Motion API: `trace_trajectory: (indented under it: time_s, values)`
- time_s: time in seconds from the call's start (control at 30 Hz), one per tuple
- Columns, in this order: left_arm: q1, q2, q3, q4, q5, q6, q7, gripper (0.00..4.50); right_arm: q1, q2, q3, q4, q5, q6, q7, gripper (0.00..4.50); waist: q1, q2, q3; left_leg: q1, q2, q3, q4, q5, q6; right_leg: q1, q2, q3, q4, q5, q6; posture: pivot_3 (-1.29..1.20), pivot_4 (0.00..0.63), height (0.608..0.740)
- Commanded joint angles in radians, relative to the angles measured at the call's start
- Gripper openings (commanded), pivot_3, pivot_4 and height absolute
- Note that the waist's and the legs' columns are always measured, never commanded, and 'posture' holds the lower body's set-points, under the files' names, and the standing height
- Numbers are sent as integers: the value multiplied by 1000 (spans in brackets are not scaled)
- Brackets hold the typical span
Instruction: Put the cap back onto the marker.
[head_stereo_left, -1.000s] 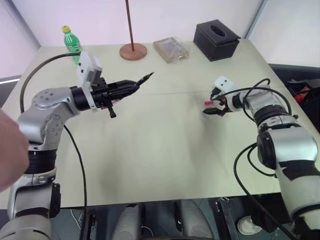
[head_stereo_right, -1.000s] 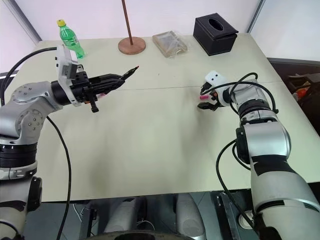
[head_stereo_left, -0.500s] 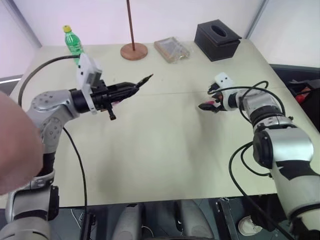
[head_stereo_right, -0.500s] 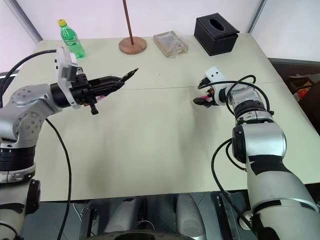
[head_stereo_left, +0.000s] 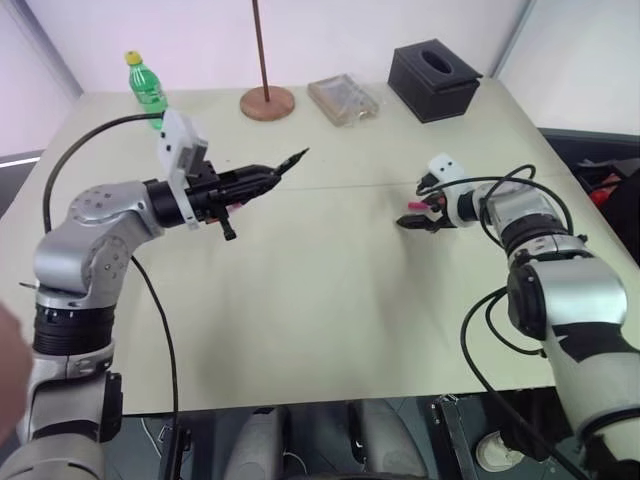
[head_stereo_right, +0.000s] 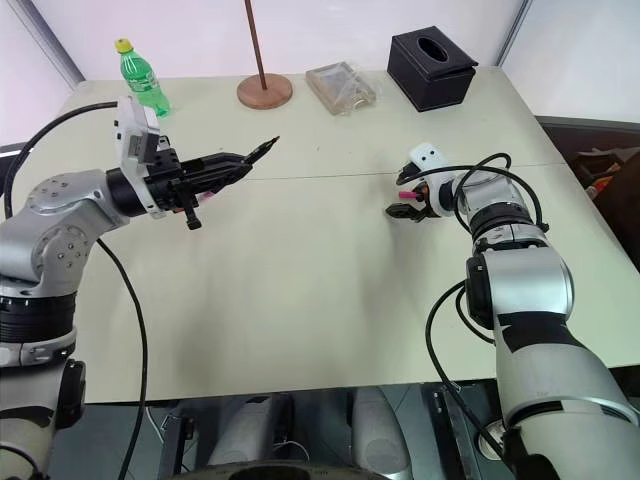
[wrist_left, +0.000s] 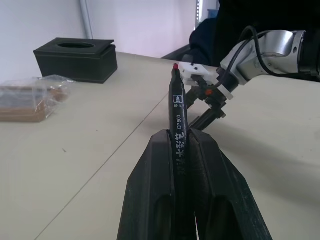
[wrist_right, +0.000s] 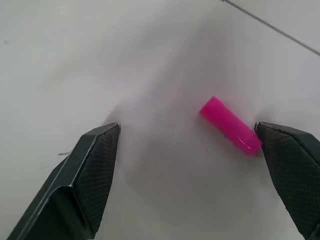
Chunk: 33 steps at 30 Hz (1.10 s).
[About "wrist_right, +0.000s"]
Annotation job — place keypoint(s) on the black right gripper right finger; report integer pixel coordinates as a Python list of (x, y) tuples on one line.
[(295, 170)]

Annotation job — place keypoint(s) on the pink marker cap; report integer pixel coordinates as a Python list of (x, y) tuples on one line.
[(228, 125)]

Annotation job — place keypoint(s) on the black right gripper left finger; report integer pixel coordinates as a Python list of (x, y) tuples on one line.
[(82, 180)]

